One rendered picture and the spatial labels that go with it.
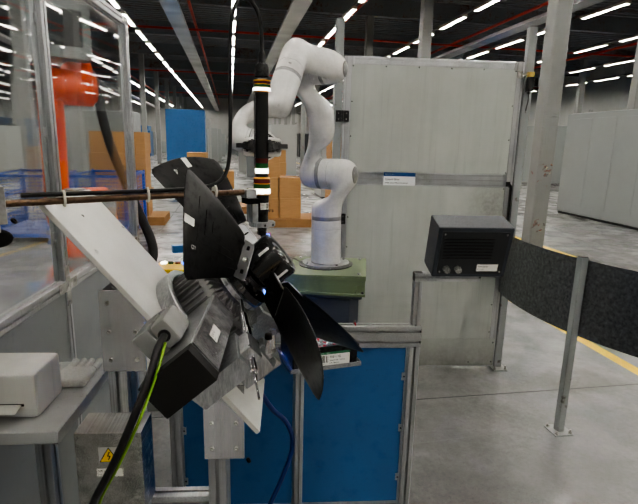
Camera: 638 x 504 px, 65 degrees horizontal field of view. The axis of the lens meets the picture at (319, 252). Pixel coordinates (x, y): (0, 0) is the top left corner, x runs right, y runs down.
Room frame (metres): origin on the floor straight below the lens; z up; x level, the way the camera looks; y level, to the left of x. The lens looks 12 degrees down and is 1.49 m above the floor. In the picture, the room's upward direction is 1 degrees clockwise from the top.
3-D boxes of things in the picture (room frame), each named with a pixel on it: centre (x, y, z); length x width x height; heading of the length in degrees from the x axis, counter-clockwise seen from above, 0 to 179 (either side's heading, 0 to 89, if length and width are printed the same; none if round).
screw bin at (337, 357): (1.50, 0.00, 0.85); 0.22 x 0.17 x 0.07; 108
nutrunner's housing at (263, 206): (1.30, 0.15, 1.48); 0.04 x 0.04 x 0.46
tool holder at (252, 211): (1.29, 0.16, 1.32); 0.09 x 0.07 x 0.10; 129
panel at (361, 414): (1.66, 0.08, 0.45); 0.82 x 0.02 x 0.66; 94
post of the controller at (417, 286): (1.69, -0.35, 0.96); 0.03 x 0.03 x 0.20; 4
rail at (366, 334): (1.66, 0.08, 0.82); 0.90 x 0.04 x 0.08; 94
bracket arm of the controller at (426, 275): (1.70, -0.45, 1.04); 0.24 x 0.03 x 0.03; 94
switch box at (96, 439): (1.05, 0.47, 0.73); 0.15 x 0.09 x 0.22; 94
